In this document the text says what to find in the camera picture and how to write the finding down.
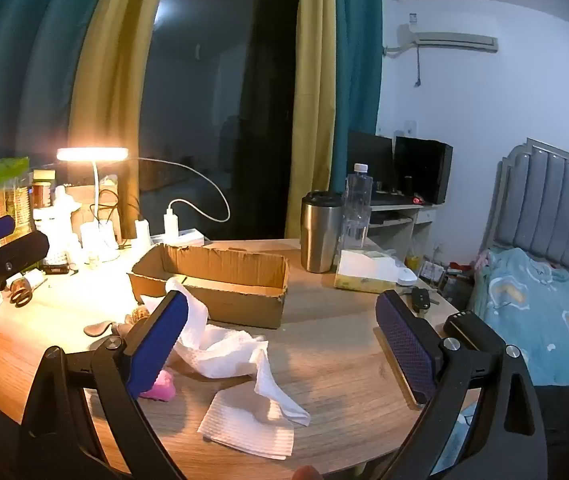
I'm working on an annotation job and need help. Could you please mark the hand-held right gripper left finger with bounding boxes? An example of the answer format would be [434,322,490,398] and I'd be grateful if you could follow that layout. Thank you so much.
[17,290,190,480]

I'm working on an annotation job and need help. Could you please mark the white desk lamp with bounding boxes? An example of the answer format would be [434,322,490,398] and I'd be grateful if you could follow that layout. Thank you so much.
[56,146,131,264]

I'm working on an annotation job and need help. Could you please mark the black power bank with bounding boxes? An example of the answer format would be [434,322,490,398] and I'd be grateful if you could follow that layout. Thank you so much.
[443,310,508,353]

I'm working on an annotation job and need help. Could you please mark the white power strip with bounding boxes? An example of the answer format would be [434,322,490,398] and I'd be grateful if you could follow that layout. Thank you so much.
[149,228,205,248]

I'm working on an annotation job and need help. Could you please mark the green snack bag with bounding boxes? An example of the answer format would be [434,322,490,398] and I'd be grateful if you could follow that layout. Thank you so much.
[0,156,32,233]

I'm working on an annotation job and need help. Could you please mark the white and yellow tissue box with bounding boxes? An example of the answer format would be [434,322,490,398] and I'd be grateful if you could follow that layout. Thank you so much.
[335,249,400,295]

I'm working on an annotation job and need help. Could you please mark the pink soft toy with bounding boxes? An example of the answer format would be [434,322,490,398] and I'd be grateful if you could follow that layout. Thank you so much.
[139,370,176,403]

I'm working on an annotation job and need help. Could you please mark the brown curly plush toy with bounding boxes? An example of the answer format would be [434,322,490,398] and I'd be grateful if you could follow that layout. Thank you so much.
[123,306,154,328]

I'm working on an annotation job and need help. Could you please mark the black computer monitor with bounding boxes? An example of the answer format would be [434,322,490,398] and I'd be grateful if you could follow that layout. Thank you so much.
[347,131,395,193]
[393,136,454,205]

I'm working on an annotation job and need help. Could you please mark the dark glass window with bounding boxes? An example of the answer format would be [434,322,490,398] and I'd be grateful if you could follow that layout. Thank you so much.
[137,0,300,241]

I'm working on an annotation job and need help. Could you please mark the black car key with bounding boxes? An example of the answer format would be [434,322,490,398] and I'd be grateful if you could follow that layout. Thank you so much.
[409,287,440,313]

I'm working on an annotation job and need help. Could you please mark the clear plastic water bottle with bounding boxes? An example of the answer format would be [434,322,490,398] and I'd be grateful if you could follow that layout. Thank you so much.
[342,162,371,256]

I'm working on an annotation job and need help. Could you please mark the white computer desk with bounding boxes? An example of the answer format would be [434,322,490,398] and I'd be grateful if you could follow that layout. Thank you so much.
[367,195,438,261]

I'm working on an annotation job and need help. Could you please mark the black scissors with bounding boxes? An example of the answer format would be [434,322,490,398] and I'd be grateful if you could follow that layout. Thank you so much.
[8,277,34,307]

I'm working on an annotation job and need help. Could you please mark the white wall air conditioner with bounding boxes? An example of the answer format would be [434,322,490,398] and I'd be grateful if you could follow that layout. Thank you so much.
[397,22,499,53]

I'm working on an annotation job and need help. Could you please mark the teal and yellow curtain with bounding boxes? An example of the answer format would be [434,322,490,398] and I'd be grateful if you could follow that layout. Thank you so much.
[0,0,175,241]
[284,0,383,241]

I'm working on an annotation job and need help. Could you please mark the cardboard box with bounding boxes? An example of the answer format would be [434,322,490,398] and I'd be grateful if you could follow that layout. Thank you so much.
[127,242,290,331]

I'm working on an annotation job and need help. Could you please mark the blue printed blanket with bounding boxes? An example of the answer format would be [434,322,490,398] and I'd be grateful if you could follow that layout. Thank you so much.
[469,247,569,436]

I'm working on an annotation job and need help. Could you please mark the white charger cable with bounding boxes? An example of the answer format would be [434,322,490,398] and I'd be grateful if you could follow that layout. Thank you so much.
[127,156,231,223]

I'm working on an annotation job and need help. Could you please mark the flat white paper towel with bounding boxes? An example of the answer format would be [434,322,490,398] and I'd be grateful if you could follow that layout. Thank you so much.
[198,387,295,461]

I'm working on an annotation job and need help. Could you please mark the gray padded bed headboard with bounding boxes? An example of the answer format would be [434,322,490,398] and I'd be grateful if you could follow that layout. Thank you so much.
[485,137,569,281]

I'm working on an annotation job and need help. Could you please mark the brown glass jar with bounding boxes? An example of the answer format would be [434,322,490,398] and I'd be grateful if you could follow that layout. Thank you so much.
[32,170,58,209]

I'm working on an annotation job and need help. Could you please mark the stainless steel tumbler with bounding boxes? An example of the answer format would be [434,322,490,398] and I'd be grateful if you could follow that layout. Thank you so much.
[299,191,344,274]

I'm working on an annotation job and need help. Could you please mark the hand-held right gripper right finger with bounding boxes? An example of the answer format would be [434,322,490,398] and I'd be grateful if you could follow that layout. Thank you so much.
[375,289,550,480]

